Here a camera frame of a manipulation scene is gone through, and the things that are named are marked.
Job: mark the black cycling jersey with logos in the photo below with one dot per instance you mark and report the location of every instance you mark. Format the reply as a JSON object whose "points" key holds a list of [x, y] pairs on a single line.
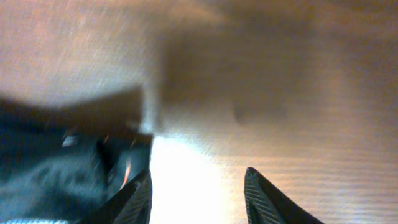
{"points": [[59, 165]]}

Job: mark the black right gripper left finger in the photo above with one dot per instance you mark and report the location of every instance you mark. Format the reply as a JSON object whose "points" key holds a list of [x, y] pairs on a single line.
{"points": [[131, 205]]}

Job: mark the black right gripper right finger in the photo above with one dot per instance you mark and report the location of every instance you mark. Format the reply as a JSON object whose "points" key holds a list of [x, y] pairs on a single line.
{"points": [[266, 204]]}

